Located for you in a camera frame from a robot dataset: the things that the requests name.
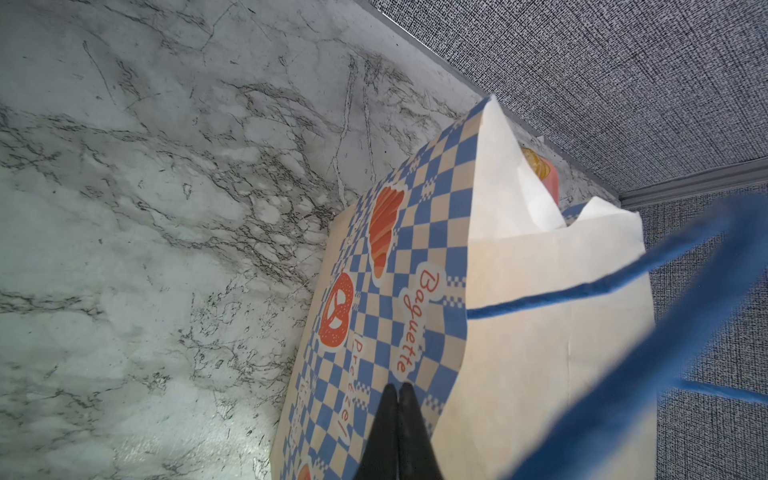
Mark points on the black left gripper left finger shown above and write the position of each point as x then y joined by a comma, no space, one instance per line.
380,458

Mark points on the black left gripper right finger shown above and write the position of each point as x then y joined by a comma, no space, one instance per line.
416,458

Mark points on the checkered paper bread bag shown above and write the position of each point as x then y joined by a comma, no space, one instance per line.
537,346

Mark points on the pink plastic tray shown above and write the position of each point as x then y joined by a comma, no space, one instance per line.
552,183

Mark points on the croissant at tray back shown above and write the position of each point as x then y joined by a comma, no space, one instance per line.
539,165

